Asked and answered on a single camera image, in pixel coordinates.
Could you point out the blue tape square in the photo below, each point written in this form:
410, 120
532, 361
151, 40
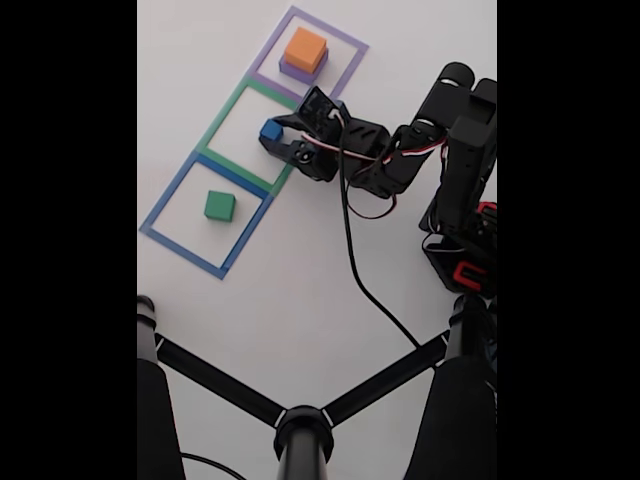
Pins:
167, 197

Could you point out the small blue cube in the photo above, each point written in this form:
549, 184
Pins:
270, 130

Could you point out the purple tape square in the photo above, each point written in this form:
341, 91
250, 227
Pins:
272, 47

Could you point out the green cube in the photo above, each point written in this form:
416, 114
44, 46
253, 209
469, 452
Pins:
219, 205

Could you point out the black gripper camera board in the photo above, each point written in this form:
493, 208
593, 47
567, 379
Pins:
317, 110

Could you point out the red table clamp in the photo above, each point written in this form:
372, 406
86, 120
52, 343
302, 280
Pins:
467, 275

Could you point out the orange cube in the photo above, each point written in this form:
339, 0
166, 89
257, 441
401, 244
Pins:
304, 47

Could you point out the black tripod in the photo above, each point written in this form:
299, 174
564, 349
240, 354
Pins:
302, 440

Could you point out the large purple cube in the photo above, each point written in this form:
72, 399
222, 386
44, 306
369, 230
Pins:
295, 74

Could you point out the green tape square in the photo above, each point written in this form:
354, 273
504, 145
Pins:
220, 117

